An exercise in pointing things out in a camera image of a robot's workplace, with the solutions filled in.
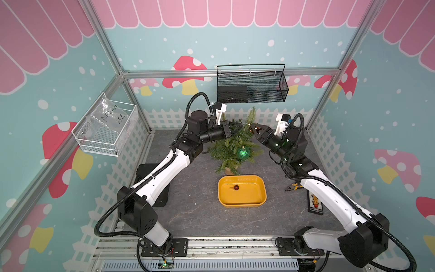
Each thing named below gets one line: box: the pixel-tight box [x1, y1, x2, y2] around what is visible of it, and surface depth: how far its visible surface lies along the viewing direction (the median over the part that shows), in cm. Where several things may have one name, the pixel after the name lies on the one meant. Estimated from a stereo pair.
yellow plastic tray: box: [217, 175, 267, 208], surface depth 93 cm
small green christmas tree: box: [207, 106, 264, 176], surface depth 73 cm
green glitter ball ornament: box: [237, 145, 250, 160], surface depth 71 cm
